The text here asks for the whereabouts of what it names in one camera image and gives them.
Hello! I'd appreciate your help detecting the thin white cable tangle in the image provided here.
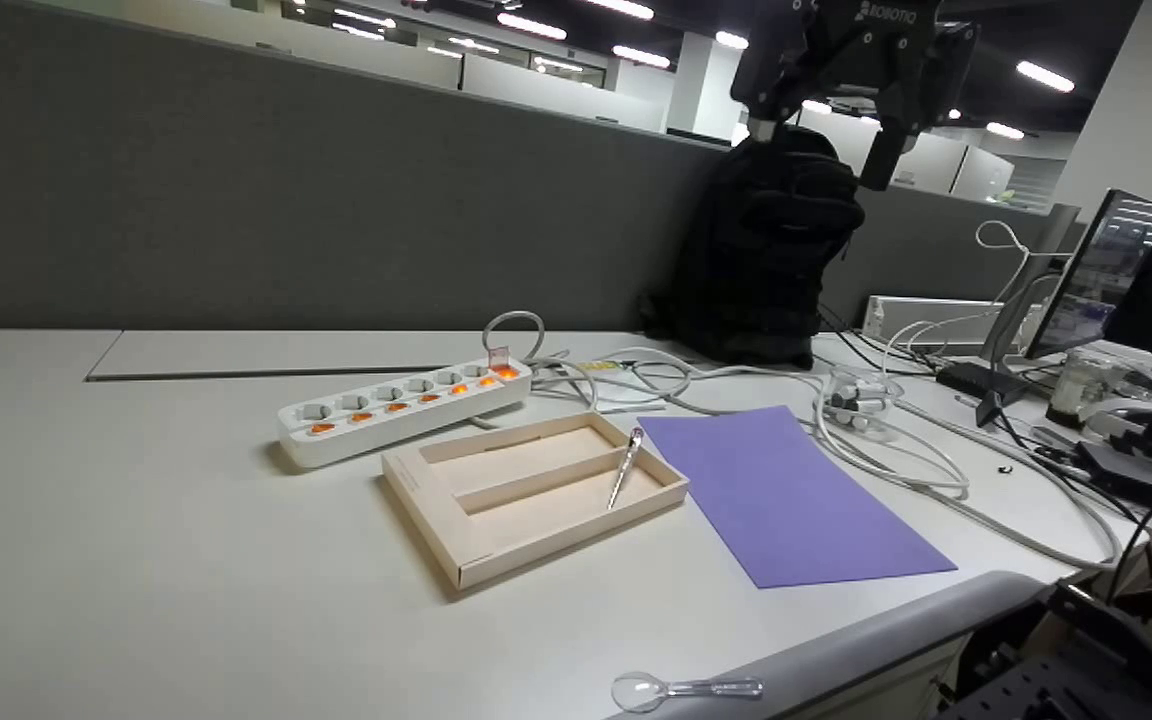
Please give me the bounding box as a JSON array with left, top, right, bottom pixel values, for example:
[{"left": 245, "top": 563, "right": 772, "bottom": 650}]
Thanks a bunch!
[{"left": 527, "top": 344, "right": 767, "bottom": 420}]

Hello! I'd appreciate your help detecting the black perforated metal plate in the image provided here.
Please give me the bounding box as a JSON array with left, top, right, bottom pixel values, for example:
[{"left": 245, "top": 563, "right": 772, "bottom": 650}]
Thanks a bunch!
[{"left": 932, "top": 575, "right": 1152, "bottom": 720}]

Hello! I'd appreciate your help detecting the thick white looped cable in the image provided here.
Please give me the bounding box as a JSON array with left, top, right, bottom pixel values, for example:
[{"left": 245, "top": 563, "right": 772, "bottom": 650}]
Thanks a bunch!
[{"left": 808, "top": 376, "right": 1128, "bottom": 575}]

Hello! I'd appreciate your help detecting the white power strip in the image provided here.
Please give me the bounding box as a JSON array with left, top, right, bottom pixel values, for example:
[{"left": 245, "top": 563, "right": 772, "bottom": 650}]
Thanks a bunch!
[{"left": 270, "top": 358, "right": 534, "bottom": 471}]

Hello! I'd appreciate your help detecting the grey power strip cable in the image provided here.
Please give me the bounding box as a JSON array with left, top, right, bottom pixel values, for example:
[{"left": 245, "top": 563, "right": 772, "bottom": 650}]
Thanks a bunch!
[{"left": 478, "top": 309, "right": 553, "bottom": 374}]

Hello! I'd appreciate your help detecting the grey office partition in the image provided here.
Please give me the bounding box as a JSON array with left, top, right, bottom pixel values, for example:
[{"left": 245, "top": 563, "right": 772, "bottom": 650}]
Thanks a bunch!
[{"left": 0, "top": 0, "right": 1089, "bottom": 335}]

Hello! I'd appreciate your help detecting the shallow wooden tray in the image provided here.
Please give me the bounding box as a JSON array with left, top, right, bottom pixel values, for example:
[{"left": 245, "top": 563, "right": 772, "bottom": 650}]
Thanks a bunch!
[{"left": 376, "top": 410, "right": 691, "bottom": 601}]

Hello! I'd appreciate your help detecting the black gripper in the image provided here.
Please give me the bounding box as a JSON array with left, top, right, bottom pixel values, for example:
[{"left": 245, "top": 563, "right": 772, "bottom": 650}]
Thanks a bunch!
[{"left": 733, "top": 0, "right": 980, "bottom": 193}]

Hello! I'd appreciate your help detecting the purple paper sheet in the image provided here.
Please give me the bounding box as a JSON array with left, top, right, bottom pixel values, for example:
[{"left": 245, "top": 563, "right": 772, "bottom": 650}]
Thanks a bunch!
[{"left": 635, "top": 404, "right": 960, "bottom": 593}]

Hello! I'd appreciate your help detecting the computer monitor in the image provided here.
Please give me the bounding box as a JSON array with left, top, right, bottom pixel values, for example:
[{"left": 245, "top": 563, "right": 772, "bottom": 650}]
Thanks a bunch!
[{"left": 1026, "top": 190, "right": 1152, "bottom": 365}]

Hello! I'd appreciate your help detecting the small white adapter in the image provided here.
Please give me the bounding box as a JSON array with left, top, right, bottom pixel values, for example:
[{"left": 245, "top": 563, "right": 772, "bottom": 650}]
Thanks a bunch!
[{"left": 816, "top": 367, "right": 904, "bottom": 434}]

